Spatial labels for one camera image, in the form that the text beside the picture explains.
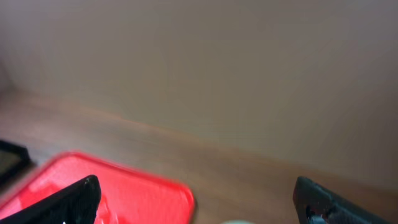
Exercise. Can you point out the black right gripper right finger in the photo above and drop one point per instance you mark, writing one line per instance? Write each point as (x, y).
(316, 204)

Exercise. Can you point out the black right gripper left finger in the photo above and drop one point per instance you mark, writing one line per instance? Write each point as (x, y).
(75, 204)

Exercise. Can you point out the red serving tray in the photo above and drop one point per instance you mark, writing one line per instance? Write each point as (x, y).
(127, 195)

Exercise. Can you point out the black water tray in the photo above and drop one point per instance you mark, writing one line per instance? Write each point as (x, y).
(14, 159)

